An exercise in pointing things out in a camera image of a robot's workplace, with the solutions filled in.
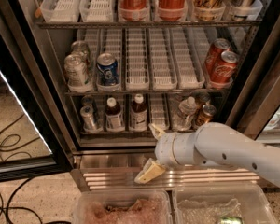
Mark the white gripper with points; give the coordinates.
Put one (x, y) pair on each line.
(166, 149)

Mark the brown bottle white cap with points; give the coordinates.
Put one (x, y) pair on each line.
(114, 118)
(138, 114)

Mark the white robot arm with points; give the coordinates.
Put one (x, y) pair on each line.
(212, 144)

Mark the clear water bottle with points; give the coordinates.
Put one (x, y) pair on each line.
(185, 111)

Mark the metal fridge base grille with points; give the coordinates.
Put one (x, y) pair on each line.
(94, 170)

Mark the glass fridge door left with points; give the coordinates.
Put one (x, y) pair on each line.
(36, 137)

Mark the clear bin bubble wrap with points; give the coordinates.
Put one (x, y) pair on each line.
(205, 204)

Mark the gold can bottom front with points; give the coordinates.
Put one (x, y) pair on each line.
(205, 115)

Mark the gold can bottom rear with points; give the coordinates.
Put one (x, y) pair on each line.
(202, 99)

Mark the white tray middle centre right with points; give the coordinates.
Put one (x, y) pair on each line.
(161, 61)

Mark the silver can bottom front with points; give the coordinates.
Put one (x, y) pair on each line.
(90, 121)

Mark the silver can bottom rear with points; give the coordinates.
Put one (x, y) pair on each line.
(88, 100)

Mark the clear bin pink contents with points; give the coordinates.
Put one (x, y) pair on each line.
(124, 206)

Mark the blue pepsi can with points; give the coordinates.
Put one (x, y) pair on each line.
(108, 70)

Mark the green can in bin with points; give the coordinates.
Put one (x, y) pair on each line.
(230, 220)

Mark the red cola can front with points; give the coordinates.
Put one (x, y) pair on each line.
(224, 67)

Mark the red cola can rear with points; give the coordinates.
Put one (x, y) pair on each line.
(216, 48)

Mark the white can middle front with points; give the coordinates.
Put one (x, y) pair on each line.
(77, 73)

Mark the white can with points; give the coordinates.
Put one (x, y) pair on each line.
(77, 73)
(81, 47)

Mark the white can middle rear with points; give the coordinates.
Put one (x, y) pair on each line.
(81, 47)

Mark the white tray top left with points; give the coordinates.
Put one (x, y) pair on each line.
(60, 10)

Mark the middle wire shelf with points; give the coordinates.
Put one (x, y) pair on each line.
(96, 93)

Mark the wire shelf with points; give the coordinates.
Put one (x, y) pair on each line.
(141, 24)
(96, 93)

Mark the top wire shelf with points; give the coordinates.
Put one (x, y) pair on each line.
(141, 24)

